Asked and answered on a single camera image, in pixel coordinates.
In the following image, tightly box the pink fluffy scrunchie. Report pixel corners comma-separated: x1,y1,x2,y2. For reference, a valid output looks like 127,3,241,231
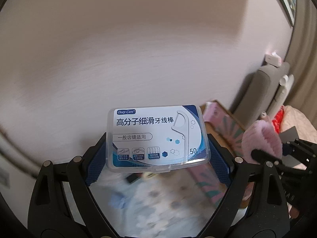
241,120,283,164

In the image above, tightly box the dental floss pick box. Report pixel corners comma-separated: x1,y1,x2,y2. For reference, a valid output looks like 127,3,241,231
106,105,211,173

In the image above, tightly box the pink patterned cardboard box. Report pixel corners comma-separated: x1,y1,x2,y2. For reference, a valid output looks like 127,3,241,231
189,100,245,207

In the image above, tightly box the grey laptop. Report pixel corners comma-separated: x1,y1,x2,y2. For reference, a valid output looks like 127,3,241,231
279,126,299,157

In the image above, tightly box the red fabric item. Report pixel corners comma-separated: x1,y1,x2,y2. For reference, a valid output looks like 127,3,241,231
272,105,285,134

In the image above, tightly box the peach quilted blanket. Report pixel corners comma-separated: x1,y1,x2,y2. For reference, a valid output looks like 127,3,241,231
280,105,317,143

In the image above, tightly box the floral bed sheet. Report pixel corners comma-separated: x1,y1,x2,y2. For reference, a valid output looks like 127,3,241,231
90,169,226,237

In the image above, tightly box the grey upholstered headboard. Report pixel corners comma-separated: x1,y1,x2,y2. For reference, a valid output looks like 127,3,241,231
234,62,290,128

